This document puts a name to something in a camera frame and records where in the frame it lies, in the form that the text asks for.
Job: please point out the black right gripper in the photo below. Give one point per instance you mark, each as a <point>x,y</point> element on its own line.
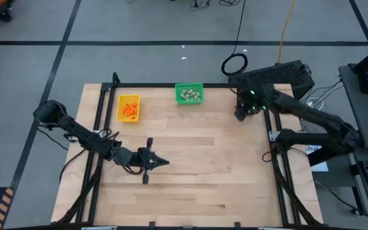
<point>244,111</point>

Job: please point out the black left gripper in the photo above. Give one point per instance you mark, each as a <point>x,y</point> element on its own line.
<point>137,158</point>

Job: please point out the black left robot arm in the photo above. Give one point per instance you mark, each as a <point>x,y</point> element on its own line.
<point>78,134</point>

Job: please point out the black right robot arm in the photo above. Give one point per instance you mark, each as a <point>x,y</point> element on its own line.
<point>315,124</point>

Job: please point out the black plastic basket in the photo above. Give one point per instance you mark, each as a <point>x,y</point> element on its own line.
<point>238,101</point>

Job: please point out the black computer tower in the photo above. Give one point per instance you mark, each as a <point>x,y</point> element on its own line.
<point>276,75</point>

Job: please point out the green plastic basket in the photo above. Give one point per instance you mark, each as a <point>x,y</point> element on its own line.
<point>187,86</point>

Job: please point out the yellow plastic basket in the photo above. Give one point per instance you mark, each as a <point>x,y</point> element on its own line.
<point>128,99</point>

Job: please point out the white paper sheet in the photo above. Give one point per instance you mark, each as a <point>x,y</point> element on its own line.
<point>320,166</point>

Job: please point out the black aluminium table frame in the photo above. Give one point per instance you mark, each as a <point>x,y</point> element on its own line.
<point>171,85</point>

